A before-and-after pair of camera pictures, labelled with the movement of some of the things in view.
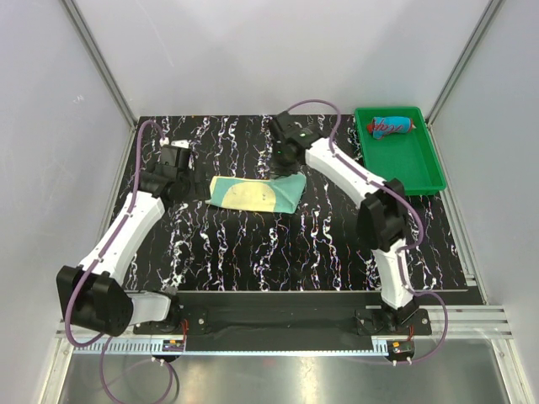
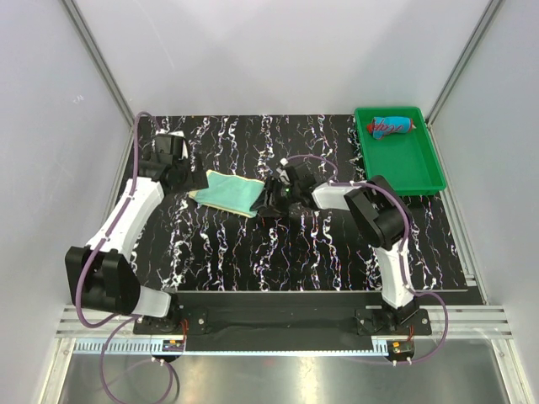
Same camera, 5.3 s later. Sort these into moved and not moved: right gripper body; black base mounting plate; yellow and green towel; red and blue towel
Moved: right gripper body
Not moved: yellow and green towel; black base mounting plate; red and blue towel
